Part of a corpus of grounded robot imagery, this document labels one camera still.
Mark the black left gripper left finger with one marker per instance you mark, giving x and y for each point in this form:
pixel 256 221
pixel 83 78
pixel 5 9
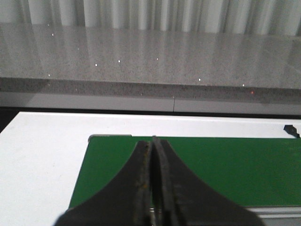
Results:
pixel 124 201

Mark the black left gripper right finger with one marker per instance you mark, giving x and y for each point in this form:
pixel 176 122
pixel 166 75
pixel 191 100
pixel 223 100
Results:
pixel 181 198

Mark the green conveyor belt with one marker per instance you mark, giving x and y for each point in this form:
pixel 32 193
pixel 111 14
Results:
pixel 249 171

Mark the grey stone countertop slab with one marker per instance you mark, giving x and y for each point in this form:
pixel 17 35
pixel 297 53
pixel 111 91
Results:
pixel 81 60

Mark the white pleated curtain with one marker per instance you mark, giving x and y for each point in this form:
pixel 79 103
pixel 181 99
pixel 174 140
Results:
pixel 275 17

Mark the aluminium conveyor side rail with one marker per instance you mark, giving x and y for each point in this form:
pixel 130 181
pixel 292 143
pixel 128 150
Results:
pixel 275 212

